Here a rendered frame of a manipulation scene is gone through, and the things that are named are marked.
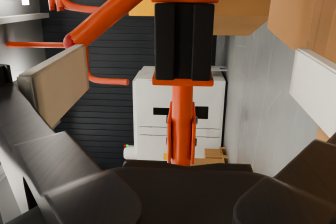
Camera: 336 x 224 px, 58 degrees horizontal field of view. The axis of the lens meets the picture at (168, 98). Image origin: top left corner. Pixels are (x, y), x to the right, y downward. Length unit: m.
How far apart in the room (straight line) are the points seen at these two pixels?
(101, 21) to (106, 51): 10.99
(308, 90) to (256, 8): 1.57
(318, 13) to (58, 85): 0.28
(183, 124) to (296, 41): 0.18
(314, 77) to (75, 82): 0.13
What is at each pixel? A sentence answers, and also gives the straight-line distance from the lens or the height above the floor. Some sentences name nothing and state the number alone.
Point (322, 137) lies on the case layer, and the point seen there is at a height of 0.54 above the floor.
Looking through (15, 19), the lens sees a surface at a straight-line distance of 9.86.
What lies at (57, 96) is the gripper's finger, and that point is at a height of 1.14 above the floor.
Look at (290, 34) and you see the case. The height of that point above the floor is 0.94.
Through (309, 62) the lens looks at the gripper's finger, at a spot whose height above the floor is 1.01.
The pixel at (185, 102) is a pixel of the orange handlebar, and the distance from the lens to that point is 0.31.
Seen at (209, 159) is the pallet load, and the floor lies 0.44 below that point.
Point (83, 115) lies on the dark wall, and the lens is 12.28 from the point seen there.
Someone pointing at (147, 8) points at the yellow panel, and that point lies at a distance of 7.60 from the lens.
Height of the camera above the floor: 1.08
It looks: 3 degrees up
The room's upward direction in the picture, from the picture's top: 88 degrees counter-clockwise
